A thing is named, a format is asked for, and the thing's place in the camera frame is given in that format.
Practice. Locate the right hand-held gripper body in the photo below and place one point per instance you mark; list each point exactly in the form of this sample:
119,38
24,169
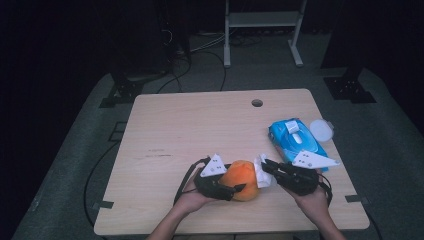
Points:
300,180

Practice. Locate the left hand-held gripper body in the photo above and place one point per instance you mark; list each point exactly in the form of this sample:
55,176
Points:
213,168

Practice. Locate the orange plush toy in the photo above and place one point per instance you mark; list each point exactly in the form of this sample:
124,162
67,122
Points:
241,181

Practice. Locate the white wet wipe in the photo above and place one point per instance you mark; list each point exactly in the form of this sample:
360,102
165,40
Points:
263,178

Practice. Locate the blue wet wipe pack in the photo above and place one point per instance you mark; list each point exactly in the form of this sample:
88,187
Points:
293,141

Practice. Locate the person's right hand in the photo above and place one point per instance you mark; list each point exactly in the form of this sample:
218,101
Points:
315,206

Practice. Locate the person's left hand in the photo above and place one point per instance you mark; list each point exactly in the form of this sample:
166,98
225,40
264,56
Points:
195,201

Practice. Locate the white round plastic lid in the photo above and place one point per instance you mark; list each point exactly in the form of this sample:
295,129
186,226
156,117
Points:
321,130

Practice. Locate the black tape strip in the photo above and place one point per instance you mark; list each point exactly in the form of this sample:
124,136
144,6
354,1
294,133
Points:
356,199
103,204

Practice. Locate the black stand base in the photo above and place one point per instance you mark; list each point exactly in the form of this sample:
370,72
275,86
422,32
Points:
348,88
128,90

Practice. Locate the white metal stand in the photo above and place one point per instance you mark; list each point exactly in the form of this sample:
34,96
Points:
261,19

